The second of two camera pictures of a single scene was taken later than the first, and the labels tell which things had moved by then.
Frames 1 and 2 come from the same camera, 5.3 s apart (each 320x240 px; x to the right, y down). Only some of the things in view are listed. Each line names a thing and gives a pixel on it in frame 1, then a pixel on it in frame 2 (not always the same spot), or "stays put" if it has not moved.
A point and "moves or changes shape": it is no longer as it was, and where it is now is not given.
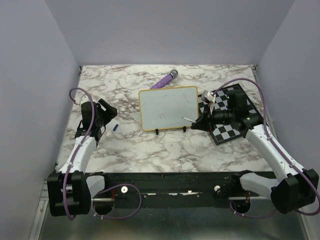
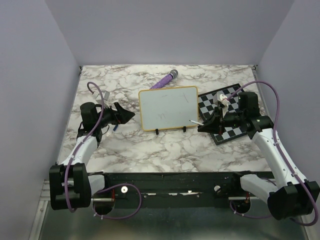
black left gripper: x=109 y=113 → x=121 y=116
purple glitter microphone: x=163 y=80 stays put
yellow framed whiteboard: x=164 y=108 stays put
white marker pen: x=189 y=120 moves or changes shape
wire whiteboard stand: x=184 y=130 stays put
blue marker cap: x=115 y=127 stays put
